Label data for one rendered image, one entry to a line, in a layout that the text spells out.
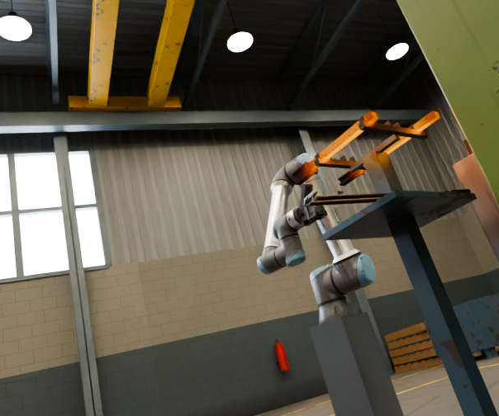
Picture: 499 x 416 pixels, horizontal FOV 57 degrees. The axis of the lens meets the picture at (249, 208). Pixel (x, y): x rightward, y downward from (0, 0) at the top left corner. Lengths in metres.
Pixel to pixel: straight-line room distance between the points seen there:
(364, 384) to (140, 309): 6.39
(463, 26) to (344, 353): 1.49
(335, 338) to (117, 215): 6.96
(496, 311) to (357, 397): 4.67
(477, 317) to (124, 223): 5.97
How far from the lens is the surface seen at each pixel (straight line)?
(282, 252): 2.01
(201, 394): 8.31
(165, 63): 8.50
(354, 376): 2.31
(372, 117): 1.42
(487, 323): 6.71
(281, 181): 2.40
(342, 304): 2.39
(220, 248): 9.00
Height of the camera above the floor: 0.39
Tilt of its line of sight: 21 degrees up
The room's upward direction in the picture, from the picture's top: 16 degrees counter-clockwise
